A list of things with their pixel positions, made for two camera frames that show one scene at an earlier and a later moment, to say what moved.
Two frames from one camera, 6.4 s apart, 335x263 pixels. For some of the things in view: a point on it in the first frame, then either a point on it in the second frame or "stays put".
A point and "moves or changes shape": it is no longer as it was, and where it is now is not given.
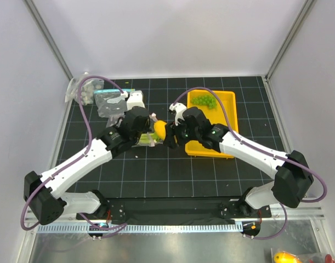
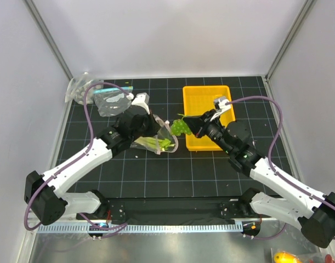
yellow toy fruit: [285, 257] stays put
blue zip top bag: [112, 104] stays put
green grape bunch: [208, 100] moves or changes shape
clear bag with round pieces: [88, 87] stays put
